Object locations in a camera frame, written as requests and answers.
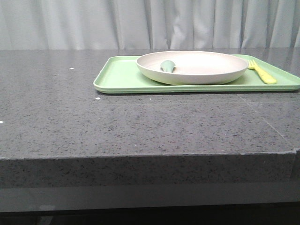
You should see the white curtain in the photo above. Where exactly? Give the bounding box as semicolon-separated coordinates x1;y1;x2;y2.
0;0;300;50

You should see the yellow plastic fork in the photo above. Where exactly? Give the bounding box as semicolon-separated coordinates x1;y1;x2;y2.
248;60;277;84

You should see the light green serving tray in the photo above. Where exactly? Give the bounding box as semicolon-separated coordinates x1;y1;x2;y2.
93;54;300;94

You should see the green spoon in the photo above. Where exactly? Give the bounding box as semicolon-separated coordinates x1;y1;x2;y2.
160;60;176;73

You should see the cream round plate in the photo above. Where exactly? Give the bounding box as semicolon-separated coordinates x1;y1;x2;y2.
136;51;248;85

